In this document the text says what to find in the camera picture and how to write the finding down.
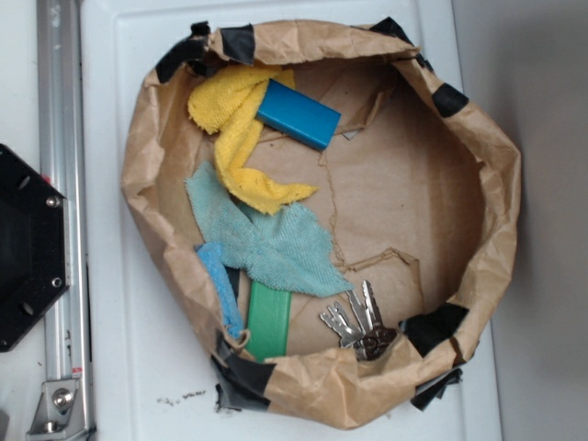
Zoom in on green rectangular block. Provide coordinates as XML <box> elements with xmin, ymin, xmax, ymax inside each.
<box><xmin>246</xmin><ymin>281</ymin><xmax>292</xmax><ymax>362</ymax></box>

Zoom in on blue rectangular block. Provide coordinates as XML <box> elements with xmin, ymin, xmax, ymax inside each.
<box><xmin>256</xmin><ymin>80</ymin><xmax>341</xmax><ymax>152</ymax></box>

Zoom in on teal microfiber cloth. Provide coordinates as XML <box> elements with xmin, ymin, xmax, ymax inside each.
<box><xmin>185</xmin><ymin>162</ymin><xmax>353</xmax><ymax>298</ymax></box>

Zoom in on blue sponge cloth strip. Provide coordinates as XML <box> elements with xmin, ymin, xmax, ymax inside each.
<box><xmin>195</xmin><ymin>243</ymin><xmax>244</xmax><ymax>340</ymax></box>

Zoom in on brown paper bag bin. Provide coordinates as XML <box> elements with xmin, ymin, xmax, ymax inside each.
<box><xmin>121</xmin><ymin>19</ymin><xmax>521</xmax><ymax>429</ymax></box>

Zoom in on bunch of silver keys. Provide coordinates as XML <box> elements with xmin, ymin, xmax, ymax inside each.
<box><xmin>320</xmin><ymin>280</ymin><xmax>400</xmax><ymax>361</ymax></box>

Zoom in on yellow microfiber cloth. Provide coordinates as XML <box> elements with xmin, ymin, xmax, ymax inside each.
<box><xmin>187</xmin><ymin>64</ymin><xmax>318</xmax><ymax>215</ymax></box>

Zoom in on aluminium extrusion rail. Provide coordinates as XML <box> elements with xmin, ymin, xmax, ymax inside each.
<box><xmin>37</xmin><ymin>1</ymin><xmax>96</xmax><ymax>440</ymax></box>

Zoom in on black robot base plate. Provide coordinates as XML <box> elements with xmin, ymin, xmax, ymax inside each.
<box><xmin>0</xmin><ymin>144</ymin><xmax>68</xmax><ymax>353</ymax></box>

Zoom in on metal corner bracket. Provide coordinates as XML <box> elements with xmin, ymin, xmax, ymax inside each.
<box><xmin>26</xmin><ymin>379</ymin><xmax>89</xmax><ymax>440</ymax></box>

